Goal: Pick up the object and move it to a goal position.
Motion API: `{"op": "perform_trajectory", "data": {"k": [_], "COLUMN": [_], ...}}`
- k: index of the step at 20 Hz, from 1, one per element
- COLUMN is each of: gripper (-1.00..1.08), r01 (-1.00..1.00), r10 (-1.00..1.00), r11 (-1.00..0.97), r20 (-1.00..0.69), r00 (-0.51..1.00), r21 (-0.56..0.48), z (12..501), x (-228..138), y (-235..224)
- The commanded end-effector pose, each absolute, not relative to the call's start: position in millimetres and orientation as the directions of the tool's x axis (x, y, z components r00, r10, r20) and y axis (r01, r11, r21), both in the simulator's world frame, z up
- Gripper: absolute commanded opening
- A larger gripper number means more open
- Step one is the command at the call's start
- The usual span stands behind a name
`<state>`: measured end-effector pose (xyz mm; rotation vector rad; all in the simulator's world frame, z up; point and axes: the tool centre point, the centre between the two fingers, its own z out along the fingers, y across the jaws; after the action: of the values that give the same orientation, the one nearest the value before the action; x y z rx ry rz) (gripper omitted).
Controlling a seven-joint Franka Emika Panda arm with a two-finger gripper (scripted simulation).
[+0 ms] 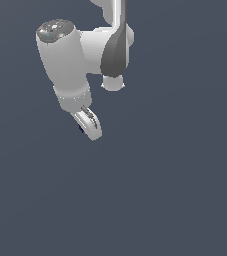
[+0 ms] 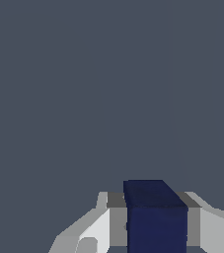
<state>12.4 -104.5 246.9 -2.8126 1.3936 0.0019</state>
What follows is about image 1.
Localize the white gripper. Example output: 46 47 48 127
70 105 103 142

